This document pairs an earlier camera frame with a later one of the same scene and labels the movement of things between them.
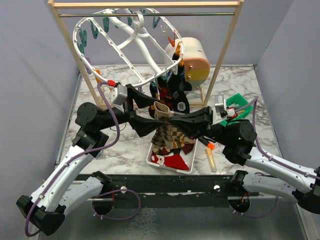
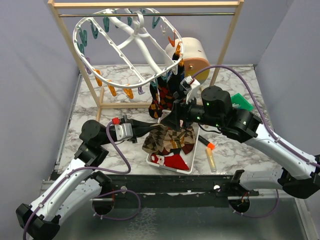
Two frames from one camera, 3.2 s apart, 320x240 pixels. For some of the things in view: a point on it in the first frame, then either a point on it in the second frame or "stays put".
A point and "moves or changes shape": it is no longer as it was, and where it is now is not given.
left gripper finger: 142,100 -> 144,125
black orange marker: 209,144 stays put
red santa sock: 173,160 stays put
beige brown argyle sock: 168,136 moves or changes shape
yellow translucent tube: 211,159 stays put
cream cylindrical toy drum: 196,60 stays put
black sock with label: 178,88 stays put
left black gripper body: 128,106 -> 134,139
